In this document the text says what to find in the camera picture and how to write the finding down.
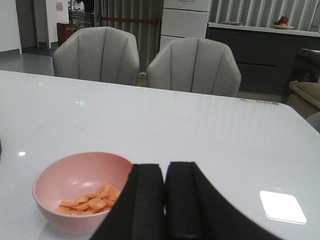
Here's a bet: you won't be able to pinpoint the red barrier tape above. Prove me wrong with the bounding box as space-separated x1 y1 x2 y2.
100 17 160 24

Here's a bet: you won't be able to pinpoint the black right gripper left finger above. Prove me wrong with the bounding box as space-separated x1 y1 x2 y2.
91 164 164 240

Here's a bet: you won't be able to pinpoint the red bin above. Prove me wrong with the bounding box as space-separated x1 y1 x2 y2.
56 22 72 46

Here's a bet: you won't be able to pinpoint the right grey chair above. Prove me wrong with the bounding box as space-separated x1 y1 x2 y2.
147 37 242 97

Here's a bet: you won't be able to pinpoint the orange ham slices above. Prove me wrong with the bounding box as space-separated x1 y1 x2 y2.
55 183 119 216

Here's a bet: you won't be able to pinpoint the beige cushioned seat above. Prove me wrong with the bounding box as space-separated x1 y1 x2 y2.
287 80 320 132

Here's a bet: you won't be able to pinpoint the pink bowl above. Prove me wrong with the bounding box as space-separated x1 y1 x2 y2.
32 151 133 234

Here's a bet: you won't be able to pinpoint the white cabinet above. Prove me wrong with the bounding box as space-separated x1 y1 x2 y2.
160 0 212 49

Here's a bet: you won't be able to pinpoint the left grey chair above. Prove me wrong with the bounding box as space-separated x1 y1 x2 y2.
52 26 140 86

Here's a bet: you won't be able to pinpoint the dark counter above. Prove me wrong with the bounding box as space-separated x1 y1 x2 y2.
206 22 320 96

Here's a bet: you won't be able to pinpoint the fruit plate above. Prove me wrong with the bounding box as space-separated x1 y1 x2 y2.
271 16 294 30

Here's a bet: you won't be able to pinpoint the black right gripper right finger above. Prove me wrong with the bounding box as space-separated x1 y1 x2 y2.
165 162 278 240

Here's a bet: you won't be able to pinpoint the grey chair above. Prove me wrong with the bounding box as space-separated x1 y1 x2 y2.
147 37 242 97
52 26 140 86

